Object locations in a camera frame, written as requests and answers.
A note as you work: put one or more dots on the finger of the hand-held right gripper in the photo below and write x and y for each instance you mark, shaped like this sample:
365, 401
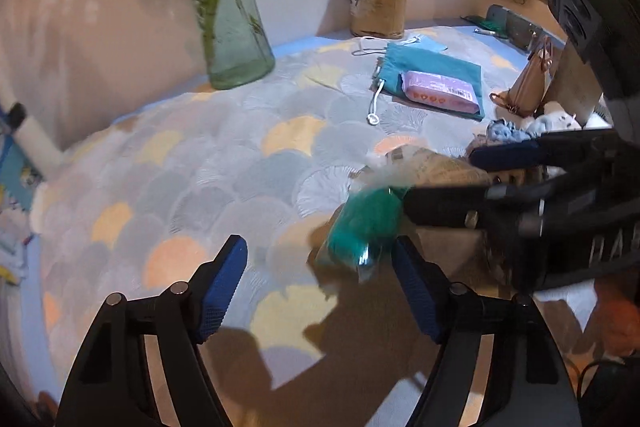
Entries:
450, 207
505, 154

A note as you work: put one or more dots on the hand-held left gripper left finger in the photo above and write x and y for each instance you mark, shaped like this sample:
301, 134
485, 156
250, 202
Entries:
220, 292

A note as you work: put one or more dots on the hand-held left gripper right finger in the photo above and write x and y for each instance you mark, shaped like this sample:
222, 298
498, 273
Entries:
415, 292

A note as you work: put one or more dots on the clear bag with teal cloth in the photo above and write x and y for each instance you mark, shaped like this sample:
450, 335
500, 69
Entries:
365, 217

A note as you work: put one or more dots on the blue face mask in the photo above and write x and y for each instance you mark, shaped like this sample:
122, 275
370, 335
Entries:
425, 43

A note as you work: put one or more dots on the white plush toy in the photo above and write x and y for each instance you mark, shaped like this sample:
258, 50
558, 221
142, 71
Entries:
560, 119

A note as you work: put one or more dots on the small brown leather bag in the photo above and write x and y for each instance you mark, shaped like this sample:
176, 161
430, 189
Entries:
530, 84

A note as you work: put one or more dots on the purple printed packet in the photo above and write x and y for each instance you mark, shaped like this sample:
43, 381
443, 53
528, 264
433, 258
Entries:
437, 89

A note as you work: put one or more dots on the fan pattern tablecloth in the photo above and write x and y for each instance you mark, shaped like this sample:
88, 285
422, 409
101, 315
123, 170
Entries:
200, 187

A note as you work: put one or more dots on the dark grey case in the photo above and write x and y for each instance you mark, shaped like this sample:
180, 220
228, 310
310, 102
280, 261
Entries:
520, 29

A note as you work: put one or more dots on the small green item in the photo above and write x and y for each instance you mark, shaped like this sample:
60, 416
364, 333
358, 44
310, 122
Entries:
487, 23

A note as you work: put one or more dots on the cardboard pen holder with pens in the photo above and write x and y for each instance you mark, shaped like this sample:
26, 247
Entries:
377, 7

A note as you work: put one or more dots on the row of upright books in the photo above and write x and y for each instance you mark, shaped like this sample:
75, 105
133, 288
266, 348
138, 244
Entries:
15, 177

